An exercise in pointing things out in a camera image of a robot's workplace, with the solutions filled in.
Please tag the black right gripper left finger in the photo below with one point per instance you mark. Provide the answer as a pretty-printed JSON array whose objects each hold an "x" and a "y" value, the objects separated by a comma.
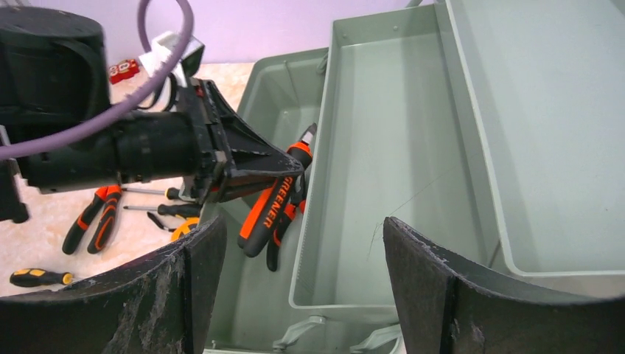
[{"x": 161, "y": 302}]

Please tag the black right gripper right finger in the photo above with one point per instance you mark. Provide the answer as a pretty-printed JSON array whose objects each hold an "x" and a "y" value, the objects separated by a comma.
[{"x": 449, "y": 304}]

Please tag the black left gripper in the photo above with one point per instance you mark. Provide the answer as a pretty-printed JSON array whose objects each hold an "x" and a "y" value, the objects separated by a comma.
[{"x": 197, "y": 141}]

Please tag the orange black combination pliers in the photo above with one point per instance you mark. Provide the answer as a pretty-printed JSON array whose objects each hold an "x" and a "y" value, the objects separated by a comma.
[{"x": 264, "y": 217}]

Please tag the black yellow screwdriver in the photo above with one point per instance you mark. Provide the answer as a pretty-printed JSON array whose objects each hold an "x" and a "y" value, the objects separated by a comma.
[
  {"x": 170, "y": 193},
  {"x": 176, "y": 210},
  {"x": 34, "y": 277}
]

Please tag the translucent green plastic toolbox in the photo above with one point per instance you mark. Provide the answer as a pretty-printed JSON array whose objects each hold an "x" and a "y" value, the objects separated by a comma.
[{"x": 493, "y": 128}]

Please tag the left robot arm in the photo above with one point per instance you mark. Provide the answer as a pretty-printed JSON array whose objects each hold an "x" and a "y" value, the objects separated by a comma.
[{"x": 60, "y": 132}]

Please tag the orange tape measure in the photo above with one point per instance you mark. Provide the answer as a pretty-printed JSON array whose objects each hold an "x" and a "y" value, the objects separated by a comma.
[{"x": 185, "y": 228}]

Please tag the red owl toy block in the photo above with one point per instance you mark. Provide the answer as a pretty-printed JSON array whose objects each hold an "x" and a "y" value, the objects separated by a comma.
[{"x": 123, "y": 70}]

